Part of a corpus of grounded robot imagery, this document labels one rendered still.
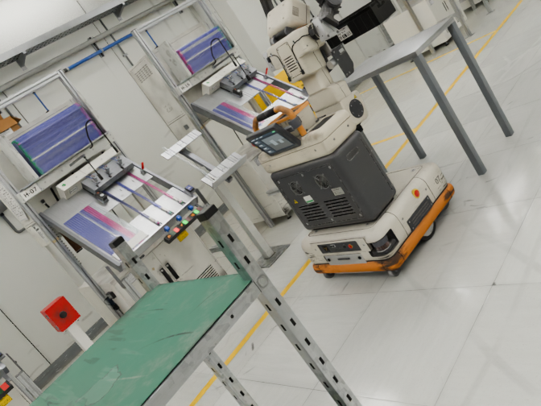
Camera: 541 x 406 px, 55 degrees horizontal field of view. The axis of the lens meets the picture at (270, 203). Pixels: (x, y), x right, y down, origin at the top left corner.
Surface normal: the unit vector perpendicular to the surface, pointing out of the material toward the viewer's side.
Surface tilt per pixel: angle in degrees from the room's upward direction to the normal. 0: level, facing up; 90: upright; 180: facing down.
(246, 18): 90
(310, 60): 90
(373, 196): 90
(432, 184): 90
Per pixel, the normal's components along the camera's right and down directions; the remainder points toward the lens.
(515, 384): -0.55, -0.80
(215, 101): 0.03, -0.69
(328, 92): -0.69, 0.47
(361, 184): 0.56, -0.14
